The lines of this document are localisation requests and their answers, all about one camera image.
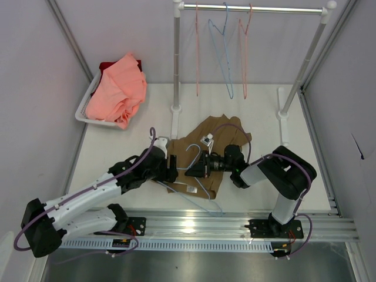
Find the tan pleated skirt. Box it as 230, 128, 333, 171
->
167, 115, 252, 199

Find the blue wire hanger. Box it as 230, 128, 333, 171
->
208, 2, 234, 100
155, 143, 226, 217

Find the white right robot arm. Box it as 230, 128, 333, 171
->
184, 145, 317, 237

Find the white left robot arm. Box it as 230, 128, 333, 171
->
21, 146, 178, 258

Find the salmon pink garment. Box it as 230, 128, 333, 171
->
85, 52, 147, 130

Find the white perforated laundry basket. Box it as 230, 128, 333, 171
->
75, 71, 120, 129

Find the dark red garment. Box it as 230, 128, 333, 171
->
92, 55, 147, 103

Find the white garment rack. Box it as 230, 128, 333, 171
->
170, 0, 338, 147

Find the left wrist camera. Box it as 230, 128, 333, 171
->
153, 136, 170, 153

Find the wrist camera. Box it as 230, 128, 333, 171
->
200, 133, 214, 153
153, 136, 170, 153

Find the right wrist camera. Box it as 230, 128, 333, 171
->
200, 133, 214, 153

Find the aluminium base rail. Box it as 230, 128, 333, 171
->
88, 209, 359, 243

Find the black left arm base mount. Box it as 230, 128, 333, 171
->
95, 204, 147, 236

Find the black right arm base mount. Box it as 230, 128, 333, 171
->
244, 214, 304, 239

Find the slotted white cable duct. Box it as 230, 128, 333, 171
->
61, 237, 273, 253

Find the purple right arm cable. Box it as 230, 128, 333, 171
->
210, 123, 314, 259

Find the pink wire hanger right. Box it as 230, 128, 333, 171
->
238, 4, 253, 99

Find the pink wire hanger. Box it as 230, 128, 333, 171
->
238, 4, 253, 99
195, 1, 200, 97

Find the pink wire hanger left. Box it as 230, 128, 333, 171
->
195, 1, 200, 97

